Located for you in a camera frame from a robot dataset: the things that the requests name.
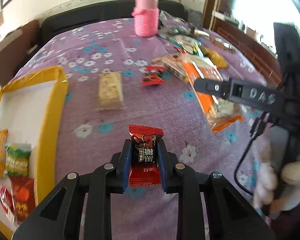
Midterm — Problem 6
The yellow snack packet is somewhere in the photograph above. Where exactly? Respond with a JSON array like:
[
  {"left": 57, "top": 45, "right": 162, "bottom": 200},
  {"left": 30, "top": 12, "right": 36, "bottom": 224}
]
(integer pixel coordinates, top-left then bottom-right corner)
[{"left": 206, "top": 48, "right": 228, "bottom": 68}]

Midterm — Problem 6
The maroon armchair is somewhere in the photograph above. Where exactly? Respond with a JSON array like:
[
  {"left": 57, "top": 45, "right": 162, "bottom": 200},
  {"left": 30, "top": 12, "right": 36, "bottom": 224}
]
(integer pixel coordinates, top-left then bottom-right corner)
[{"left": 0, "top": 20, "right": 39, "bottom": 86}]

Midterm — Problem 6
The beige cake bar packet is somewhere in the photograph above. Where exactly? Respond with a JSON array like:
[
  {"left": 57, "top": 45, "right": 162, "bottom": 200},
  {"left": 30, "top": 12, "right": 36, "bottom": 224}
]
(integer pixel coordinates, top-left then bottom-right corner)
[{"left": 97, "top": 72, "right": 123, "bottom": 110}]

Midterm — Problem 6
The black cable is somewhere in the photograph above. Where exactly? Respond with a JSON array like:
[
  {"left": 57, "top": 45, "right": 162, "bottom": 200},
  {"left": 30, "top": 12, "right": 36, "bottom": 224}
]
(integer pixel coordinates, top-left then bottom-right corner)
[{"left": 233, "top": 112, "right": 268, "bottom": 197}]

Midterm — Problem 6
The pink knit-sleeved thermos bottle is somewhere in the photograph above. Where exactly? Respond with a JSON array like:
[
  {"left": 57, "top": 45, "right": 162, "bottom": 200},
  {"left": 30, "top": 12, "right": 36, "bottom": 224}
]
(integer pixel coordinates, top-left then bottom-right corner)
[{"left": 132, "top": 0, "right": 159, "bottom": 37}]

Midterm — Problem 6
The black sofa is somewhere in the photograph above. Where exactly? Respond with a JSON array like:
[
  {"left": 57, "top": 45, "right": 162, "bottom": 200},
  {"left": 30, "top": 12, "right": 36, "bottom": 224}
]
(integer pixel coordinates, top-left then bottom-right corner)
[{"left": 40, "top": 0, "right": 188, "bottom": 44}]

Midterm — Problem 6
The dark red jujube snack packet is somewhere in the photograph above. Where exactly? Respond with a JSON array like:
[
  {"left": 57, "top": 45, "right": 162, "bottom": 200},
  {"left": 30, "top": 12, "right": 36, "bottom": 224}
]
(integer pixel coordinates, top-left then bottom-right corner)
[{"left": 10, "top": 176, "right": 36, "bottom": 224}]

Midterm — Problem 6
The yellow rimmed cardboard tray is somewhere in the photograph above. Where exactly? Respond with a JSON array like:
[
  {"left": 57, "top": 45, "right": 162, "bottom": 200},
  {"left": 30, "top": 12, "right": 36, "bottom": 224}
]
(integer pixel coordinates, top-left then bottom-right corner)
[{"left": 0, "top": 65, "right": 69, "bottom": 240}]

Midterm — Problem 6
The green pea snack packet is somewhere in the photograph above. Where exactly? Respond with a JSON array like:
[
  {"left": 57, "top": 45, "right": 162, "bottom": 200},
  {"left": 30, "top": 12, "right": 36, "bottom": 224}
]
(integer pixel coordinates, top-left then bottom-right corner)
[{"left": 4, "top": 143, "right": 32, "bottom": 177}]

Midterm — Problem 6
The orange cracker pack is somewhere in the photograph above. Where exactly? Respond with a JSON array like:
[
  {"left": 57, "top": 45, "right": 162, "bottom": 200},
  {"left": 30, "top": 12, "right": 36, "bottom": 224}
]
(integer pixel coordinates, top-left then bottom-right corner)
[{"left": 181, "top": 55, "right": 243, "bottom": 133}]

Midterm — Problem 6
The purple floral tablecloth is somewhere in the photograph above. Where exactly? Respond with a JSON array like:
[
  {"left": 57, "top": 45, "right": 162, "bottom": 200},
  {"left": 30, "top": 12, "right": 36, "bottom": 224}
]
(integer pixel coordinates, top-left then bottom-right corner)
[{"left": 12, "top": 17, "right": 283, "bottom": 240}]

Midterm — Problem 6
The small red black candy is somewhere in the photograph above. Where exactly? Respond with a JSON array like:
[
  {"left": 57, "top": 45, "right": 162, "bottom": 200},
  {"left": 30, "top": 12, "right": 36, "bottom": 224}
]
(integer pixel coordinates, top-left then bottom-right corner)
[{"left": 128, "top": 125, "right": 164, "bottom": 187}]

